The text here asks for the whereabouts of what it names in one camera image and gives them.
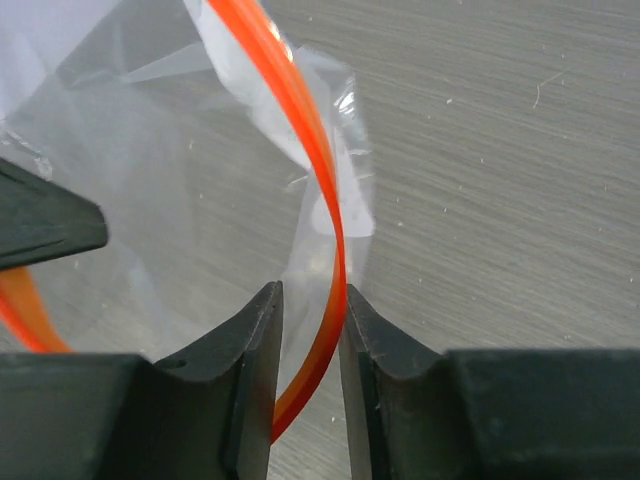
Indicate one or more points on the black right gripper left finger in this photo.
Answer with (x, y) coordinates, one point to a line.
(204, 412)

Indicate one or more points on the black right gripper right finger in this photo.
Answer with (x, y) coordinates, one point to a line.
(413, 413)

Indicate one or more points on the clear zip bag orange zipper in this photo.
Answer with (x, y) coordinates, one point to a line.
(220, 152)

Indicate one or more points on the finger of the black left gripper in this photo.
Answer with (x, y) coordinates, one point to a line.
(42, 221)

